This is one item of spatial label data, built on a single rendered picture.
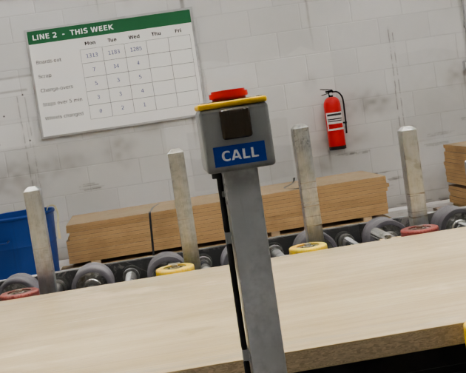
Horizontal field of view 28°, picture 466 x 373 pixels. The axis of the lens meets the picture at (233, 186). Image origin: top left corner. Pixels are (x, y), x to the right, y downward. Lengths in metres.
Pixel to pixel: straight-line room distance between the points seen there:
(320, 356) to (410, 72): 7.28
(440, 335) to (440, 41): 7.34
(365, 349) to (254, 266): 0.30
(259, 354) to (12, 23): 7.36
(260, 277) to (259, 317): 0.04
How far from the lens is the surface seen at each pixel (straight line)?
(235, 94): 0.94
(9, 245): 6.46
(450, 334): 1.23
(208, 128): 0.92
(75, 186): 8.15
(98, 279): 2.46
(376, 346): 1.21
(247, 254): 0.95
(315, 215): 2.07
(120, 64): 8.10
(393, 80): 8.37
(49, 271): 2.06
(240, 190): 0.94
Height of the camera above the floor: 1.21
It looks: 5 degrees down
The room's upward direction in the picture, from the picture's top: 8 degrees counter-clockwise
